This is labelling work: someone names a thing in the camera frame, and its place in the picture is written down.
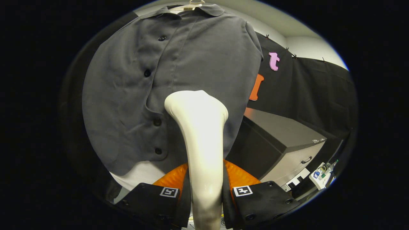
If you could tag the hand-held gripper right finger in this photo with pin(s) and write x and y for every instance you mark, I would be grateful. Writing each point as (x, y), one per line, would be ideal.
(228, 204)

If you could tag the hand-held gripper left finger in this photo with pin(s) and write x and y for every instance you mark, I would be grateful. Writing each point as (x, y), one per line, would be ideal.
(185, 204)

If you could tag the white garment steamer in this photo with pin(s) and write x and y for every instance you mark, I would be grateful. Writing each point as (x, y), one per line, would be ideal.
(204, 143)

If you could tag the grey button shirt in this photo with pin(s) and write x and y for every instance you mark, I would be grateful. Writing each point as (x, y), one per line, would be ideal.
(198, 57)

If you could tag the white mannequin torso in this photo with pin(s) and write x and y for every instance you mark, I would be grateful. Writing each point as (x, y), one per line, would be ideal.
(140, 175)

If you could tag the white side table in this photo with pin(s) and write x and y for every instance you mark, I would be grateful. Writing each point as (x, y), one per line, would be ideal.
(302, 175)

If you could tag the beige cabinet with dark top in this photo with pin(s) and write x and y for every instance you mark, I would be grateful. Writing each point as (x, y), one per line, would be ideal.
(274, 134)

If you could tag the white round table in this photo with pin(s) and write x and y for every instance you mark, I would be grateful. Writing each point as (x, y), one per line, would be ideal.
(321, 182)

